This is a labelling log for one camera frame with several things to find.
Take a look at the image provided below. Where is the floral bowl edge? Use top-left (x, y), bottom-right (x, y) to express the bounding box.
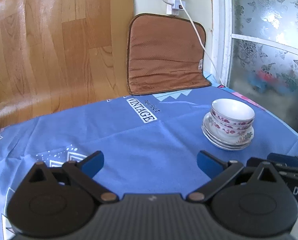
top-left (209, 123), bottom-right (254, 141)

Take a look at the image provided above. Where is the floral bowl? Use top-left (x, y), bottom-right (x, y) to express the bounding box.
top-left (211, 99), bottom-right (255, 125)
top-left (212, 116), bottom-right (253, 130)

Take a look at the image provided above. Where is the floral plate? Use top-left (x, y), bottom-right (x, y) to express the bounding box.
top-left (203, 112), bottom-right (254, 146)
top-left (201, 125), bottom-right (254, 151)
top-left (201, 126), bottom-right (251, 151)

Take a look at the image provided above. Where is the floral bowl front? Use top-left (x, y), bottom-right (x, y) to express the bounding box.
top-left (211, 99), bottom-right (255, 125)

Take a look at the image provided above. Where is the blue printed tablecloth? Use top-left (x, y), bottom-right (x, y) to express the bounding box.
top-left (0, 84), bottom-right (298, 239)

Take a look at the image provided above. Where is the frosted floral glass door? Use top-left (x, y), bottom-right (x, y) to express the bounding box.
top-left (222, 0), bottom-right (298, 132)

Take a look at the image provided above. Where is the brown seat cushion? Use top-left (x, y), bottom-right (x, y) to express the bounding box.
top-left (126, 14), bottom-right (211, 95)

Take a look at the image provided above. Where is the white power cable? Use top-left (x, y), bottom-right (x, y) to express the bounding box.
top-left (175, 0), bottom-right (226, 86)

